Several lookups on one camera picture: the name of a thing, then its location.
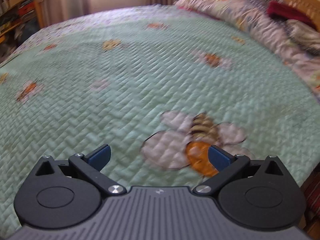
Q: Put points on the red striped rug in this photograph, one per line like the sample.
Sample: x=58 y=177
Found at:
x=312 y=197

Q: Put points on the floral duvet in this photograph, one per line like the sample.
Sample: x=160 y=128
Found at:
x=250 y=17

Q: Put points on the wooden bookshelf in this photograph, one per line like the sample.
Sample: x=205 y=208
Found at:
x=15 y=7

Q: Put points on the green quilted bedspread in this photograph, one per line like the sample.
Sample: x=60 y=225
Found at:
x=140 y=80

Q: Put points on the red cloth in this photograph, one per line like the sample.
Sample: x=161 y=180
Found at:
x=285 y=11

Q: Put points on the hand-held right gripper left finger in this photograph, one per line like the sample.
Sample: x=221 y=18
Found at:
x=100 y=156

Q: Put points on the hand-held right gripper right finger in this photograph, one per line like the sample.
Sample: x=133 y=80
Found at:
x=218 y=157

